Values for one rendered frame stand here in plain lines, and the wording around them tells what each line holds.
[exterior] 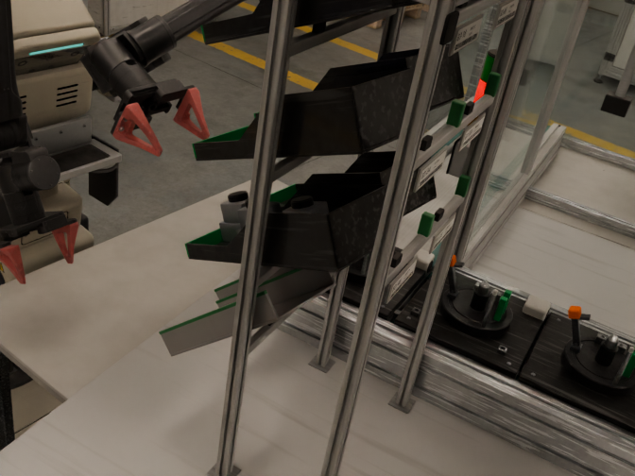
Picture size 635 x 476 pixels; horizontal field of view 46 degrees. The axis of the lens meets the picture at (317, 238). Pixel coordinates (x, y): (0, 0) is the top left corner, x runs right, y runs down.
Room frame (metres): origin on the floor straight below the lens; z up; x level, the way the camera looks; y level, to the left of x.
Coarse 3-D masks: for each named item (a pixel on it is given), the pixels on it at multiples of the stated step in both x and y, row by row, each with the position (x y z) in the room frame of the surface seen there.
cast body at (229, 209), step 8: (240, 192) 0.96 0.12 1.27; (232, 200) 0.95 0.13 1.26; (240, 200) 0.95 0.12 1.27; (224, 208) 0.94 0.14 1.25; (232, 208) 0.94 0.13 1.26; (240, 208) 0.93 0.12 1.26; (224, 216) 0.94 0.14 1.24; (232, 216) 0.93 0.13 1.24; (224, 224) 0.94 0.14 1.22; (232, 224) 0.93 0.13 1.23; (224, 232) 0.94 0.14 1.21; (232, 232) 0.93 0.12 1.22; (224, 240) 0.94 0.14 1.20
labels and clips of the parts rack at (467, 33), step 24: (456, 24) 0.73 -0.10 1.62; (480, 24) 0.83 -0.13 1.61; (456, 48) 0.77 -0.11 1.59; (456, 120) 0.86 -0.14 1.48; (480, 120) 0.95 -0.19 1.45; (432, 168) 0.79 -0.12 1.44; (456, 192) 1.00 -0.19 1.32; (432, 216) 0.86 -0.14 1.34; (432, 240) 0.89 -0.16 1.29; (408, 264) 0.81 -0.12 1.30; (264, 336) 0.84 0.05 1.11
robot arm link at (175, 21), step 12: (192, 0) 1.27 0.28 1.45; (204, 0) 1.29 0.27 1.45; (216, 0) 1.30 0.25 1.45; (228, 0) 1.31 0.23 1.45; (240, 0) 1.33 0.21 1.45; (168, 12) 1.24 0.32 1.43; (180, 12) 1.25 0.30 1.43; (192, 12) 1.26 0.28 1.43; (204, 12) 1.27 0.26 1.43; (216, 12) 1.29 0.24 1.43; (168, 24) 1.22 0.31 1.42; (180, 24) 1.24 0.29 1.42; (192, 24) 1.25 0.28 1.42; (204, 24) 1.27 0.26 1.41; (180, 36) 1.23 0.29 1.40; (84, 60) 1.12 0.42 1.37; (96, 72) 1.12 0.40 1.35; (96, 84) 1.13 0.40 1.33; (108, 84) 1.12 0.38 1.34
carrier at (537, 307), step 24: (480, 288) 1.18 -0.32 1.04; (408, 312) 1.16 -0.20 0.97; (456, 312) 1.16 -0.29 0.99; (480, 312) 1.17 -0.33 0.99; (504, 312) 1.18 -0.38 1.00; (528, 312) 1.22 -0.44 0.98; (432, 336) 1.10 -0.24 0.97; (456, 336) 1.11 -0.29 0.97; (480, 336) 1.12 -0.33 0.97; (504, 336) 1.14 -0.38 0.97; (528, 336) 1.15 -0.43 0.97; (480, 360) 1.06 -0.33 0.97; (504, 360) 1.06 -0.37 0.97
